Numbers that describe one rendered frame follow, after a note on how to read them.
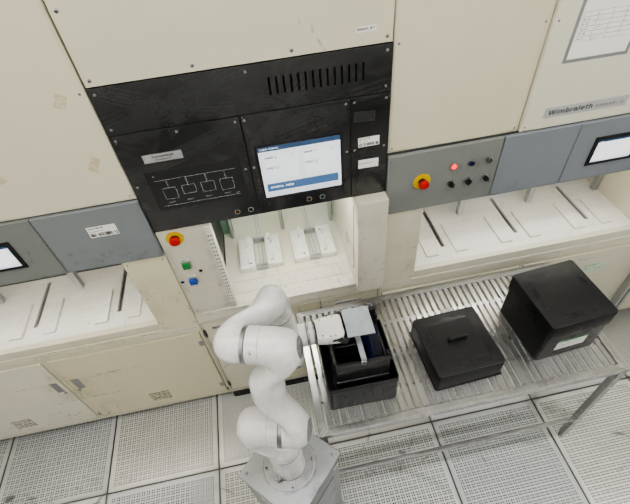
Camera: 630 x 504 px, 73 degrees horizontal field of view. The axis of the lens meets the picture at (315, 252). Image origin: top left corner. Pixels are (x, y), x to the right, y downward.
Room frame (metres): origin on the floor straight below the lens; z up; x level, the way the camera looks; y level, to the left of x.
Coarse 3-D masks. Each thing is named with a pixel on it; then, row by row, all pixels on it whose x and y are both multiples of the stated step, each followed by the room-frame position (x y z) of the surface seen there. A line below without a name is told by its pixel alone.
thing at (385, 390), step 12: (384, 336) 0.92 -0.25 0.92; (324, 348) 0.98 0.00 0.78; (348, 348) 0.98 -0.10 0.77; (324, 360) 0.93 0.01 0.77; (336, 360) 0.92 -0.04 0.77; (348, 360) 0.91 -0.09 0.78; (324, 372) 0.79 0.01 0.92; (396, 372) 0.76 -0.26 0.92; (348, 384) 0.81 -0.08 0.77; (360, 384) 0.79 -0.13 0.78; (372, 384) 0.72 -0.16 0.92; (384, 384) 0.73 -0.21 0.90; (396, 384) 0.73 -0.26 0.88; (336, 396) 0.71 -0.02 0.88; (348, 396) 0.72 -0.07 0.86; (360, 396) 0.72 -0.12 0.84; (372, 396) 0.72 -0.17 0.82; (384, 396) 0.73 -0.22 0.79; (336, 408) 0.71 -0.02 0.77
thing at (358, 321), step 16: (352, 320) 0.86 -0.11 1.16; (368, 320) 0.86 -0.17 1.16; (352, 336) 0.80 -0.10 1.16; (352, 352) 0.91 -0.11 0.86; (384, 352) 0.81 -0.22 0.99; (336, 368) 0.73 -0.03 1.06; (352, 368) 0.75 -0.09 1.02; (368, 368) 0.75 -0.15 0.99; (384, 368) 0.76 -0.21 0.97; (336, 384) 0.75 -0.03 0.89
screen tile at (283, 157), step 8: (280, 152) 1.23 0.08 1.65; (288, 152) 1.23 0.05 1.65; (296, 152) 1.23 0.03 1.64; (264, 160) 1.22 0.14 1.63; (272, 160) 1.22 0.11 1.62; (280, 160) 1.23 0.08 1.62; (288, 160) 1.23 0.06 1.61; (296, 160) 1.23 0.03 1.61; (264, 168) 1.22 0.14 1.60; (288, 168) 1.23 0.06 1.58; (296, 168) 1.23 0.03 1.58; (272, 176) 1.22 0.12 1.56; (280, 176) 1.23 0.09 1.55; (288, 176) 1.23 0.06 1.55; (296, 176) 1.23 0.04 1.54
